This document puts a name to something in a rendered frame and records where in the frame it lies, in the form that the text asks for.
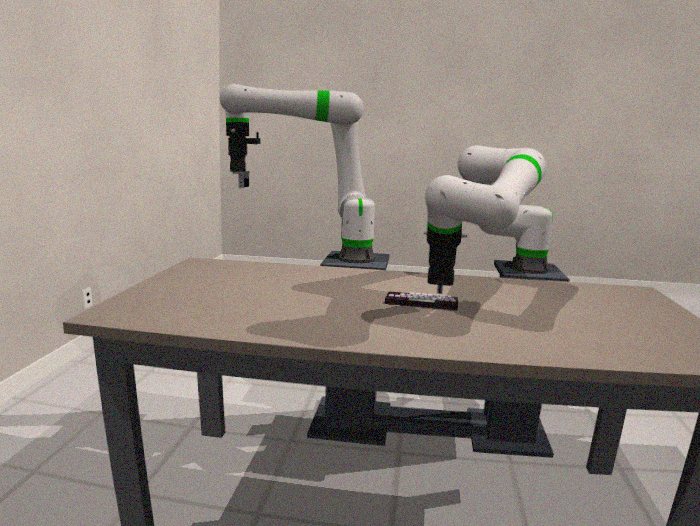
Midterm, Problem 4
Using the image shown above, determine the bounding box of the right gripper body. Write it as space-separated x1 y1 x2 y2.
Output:
226 122 261 172

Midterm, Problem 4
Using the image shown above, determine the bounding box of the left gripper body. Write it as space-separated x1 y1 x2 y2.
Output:
424 225 467 286

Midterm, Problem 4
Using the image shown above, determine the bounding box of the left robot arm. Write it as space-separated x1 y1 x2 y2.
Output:
425 146 553 274

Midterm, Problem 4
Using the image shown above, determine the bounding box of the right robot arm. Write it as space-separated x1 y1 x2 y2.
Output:
219 84 375 263

